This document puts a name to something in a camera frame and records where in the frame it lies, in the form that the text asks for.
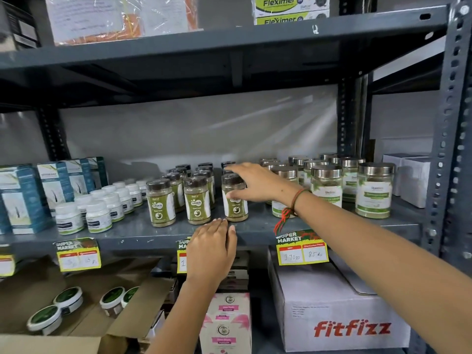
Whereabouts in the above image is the person's left hand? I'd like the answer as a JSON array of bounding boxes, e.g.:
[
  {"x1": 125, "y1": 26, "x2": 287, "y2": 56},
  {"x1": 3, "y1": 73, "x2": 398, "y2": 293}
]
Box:
[{"x1": 185, "y1": 218, "x2": 238, "y2": 289}]

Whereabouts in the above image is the person's right hand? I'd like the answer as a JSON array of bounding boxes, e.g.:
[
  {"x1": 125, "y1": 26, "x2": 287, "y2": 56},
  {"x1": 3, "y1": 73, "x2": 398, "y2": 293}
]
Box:
[{"x1": 224, "y1": 162, "x2": 302, "y2": 209}]

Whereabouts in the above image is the brown-capped green powder bottle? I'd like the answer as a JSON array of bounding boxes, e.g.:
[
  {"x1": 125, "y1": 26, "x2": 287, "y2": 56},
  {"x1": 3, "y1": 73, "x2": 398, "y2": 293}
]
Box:
[{"x1": 221, "y1": 172, "x2": 249, "y2": 222}]

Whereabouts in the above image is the person's right forearm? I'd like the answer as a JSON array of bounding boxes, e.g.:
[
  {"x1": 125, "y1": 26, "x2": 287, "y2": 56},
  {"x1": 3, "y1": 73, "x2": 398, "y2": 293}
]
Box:
[{"x1": 291, "y1": 188, "x2": 472, "y2": 354}]

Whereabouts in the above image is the person's left forearm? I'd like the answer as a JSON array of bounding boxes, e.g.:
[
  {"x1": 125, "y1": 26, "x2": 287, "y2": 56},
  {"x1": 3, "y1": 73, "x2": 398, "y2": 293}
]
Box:
[{"x1": 146, "y1": 280, "x2": 222, "y2": 354}]

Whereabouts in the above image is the stack of flat dark boxes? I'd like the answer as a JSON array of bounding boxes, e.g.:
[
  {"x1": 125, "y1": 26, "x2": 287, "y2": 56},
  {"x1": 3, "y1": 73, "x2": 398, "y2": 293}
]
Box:
[{"x1": 217, "y1": 251, "x2": 251, "y2": 293}]

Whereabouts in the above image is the yellow price tag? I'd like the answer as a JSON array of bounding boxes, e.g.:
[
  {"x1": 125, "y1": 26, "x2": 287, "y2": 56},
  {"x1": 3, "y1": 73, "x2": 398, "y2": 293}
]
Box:
[
  {"x1": 54, "y1": 237, "x2": 102, "y2": 272},
  {"x1": 176, "y1": 237, "x2": 201, "y2": 274},
  {"x1": 276, "y1": 229, "x2": 329, "y2": 266},
  {"x1": 0, "y1": 253, "x2": 16, "y2": 278}
]

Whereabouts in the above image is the red green thread wristband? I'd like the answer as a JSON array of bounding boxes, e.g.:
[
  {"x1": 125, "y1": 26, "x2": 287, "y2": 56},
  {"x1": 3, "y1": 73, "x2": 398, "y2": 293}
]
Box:
[{"x1": 274, "y1": 188, "x2": 311, "y2": 235}]

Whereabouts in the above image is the pink white product box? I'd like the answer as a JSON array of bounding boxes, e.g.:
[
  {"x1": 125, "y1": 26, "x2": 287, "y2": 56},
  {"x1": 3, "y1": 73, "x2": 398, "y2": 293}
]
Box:
[
  {"x1": 204, "y1": 292, "x2": 251, "y2": 326},
  {"x1": 199, "y1": 321, "x2": 252, "y2": 354}
]

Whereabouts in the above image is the clear plastic sheet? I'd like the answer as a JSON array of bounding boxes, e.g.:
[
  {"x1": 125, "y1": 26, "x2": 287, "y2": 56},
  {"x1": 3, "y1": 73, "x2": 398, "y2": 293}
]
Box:
[{"x1": 59, "y1": 84, "x2": 341, "y2": 183}]

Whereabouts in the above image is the cluster of brown-lidded powder bottles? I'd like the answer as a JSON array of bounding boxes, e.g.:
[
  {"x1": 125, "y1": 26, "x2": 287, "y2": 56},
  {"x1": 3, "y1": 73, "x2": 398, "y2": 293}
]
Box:
[{"x1": 146, "y1": 161, "x2": 236, "y2": 228}]

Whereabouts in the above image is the round tin green lid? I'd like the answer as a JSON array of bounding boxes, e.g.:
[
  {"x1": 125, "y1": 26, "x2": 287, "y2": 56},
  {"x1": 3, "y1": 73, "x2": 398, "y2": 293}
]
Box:
[
  {"x1": 100, "y1": 287, "x2": 127, "y2": 319},
  {"x1": 27, "y1": 305, "x2": 62, "y2": 336},
  {"x1": 53, "y1": 286, "x2": 84, "y2": 316},
  {"x1": 122, "y1": 286, "x2": 140, "y2": 309}
]

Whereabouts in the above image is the white carton red print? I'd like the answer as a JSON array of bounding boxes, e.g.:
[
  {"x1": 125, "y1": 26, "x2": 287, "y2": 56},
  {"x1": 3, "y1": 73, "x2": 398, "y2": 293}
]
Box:
[{"x1": 268, "y1": 250, "x2": 411, "y2": 353}]

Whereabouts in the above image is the cluster of silver-lid glass jars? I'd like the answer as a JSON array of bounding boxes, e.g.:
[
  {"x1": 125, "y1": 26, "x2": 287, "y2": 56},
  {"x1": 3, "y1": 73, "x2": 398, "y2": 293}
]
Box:
[{"x1": 259, "y1": 153, "x2": 396, "y2": 220}]

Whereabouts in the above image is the cluster of white pill bottles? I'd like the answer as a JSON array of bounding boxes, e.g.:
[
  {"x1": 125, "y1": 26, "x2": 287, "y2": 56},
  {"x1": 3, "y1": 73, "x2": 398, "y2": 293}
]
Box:
[{"x1": 55, "y1": 179, "x2": 149, "y2": 236}]

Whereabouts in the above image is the teal white product box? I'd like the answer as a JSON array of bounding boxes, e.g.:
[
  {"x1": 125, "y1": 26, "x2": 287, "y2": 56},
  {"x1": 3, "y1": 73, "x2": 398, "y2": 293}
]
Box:
[
  {"x1": 36, "y1": 162, "x2": 75, "y2": 217},
  {"x1": 86, "y1": 156, "x2": 110, "y2": 189},
  {"x1": 62, "y1": 159, "x2": 96, "y2": 199}
]

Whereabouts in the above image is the open brown cardboard box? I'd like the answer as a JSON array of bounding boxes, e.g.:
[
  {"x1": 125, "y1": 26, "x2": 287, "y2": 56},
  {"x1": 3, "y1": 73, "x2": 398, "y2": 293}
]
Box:
[{"x1": 0, "y1": 255, "x2": 178, "y2": 354}]

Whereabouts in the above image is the plain white box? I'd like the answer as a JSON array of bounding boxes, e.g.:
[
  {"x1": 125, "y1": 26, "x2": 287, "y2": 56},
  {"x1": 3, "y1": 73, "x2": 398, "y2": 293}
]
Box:
[
  {"x1": 382, "y1": 153, "x2": 425, "y2": 197},
  {"x1": 400, "y1": 156, "x2": 431, "y2": 209}
]

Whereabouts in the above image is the grey metal shelving rack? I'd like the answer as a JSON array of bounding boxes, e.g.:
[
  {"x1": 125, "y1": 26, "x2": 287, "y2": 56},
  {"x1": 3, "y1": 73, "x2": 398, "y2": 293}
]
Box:
[{"x1": 0, "y1": 0, "x2": 472, "y2": 354}]

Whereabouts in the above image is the white box green label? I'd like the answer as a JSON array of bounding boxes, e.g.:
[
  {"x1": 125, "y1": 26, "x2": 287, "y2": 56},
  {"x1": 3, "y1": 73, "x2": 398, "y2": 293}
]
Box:
[
  {"x1": 251, "y1": 0, "x2": 330, "y2": 16},
  {"x1": 254, "y1": 12, "x2": 330, "y2": 26}
]

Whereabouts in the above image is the large teal white carton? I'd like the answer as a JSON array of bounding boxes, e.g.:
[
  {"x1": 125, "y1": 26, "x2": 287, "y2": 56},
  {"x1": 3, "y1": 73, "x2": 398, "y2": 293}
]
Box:
[{"x1": 0, "y1": 164, "x2": 53, "y2": 235}]

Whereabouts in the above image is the plastic-wrapped package with paper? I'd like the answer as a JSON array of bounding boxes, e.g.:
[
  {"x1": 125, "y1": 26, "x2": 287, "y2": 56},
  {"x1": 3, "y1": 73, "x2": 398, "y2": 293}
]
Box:
[{"x1": 44, "y1": 0, "x2": 201, "y2": 47}]

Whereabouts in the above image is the dark box white label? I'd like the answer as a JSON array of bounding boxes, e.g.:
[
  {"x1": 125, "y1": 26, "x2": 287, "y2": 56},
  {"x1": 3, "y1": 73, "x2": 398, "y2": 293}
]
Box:
[{"x1": 0, "y1": 0, "x2": 40, "y2": 53}]

